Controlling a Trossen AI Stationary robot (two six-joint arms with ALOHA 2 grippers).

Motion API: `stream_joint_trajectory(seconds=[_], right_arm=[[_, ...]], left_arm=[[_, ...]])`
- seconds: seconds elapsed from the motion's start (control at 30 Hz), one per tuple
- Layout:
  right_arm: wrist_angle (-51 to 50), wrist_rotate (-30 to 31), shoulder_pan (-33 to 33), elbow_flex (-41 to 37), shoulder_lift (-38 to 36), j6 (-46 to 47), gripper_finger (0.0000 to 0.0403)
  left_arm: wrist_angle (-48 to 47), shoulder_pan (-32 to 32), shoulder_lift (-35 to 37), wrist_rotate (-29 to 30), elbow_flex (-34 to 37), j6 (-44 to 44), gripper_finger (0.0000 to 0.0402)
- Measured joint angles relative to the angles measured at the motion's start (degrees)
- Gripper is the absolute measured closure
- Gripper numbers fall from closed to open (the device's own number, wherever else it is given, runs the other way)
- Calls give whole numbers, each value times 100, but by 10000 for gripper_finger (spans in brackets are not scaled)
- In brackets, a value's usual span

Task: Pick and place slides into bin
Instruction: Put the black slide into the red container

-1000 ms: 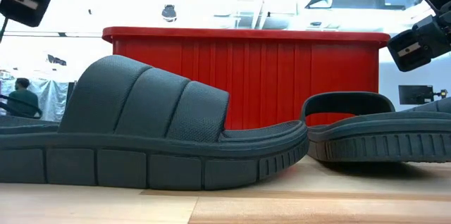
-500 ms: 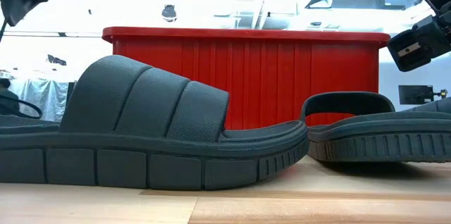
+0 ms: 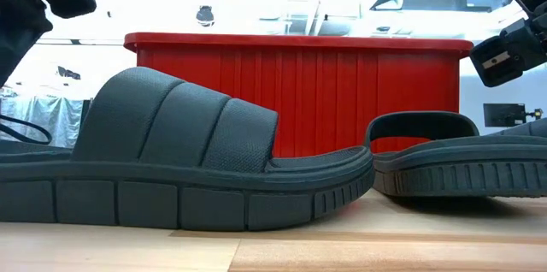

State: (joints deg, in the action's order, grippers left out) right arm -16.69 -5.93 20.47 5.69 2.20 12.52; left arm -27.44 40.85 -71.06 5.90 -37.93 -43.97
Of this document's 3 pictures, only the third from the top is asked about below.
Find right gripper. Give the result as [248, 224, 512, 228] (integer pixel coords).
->
[469, 15, 547, 88]

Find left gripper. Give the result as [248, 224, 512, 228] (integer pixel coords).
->
[0, 0, 97, 87]

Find black rubber slide sandal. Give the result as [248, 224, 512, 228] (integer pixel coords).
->
[365, 110, 547, 199]
[0, 65, 376, 233]

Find red plastic bin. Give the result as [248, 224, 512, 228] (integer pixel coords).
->
[123, 31, 474, 158]

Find grey plastic sheet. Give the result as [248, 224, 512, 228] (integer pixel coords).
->
[0, 94, 85, 150]

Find black hanging ceiling lamp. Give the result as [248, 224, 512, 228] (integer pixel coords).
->
[195, 4, 215, 28]

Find black wall-mounted box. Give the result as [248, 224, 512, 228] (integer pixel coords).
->
[483, 103, 527, 128]

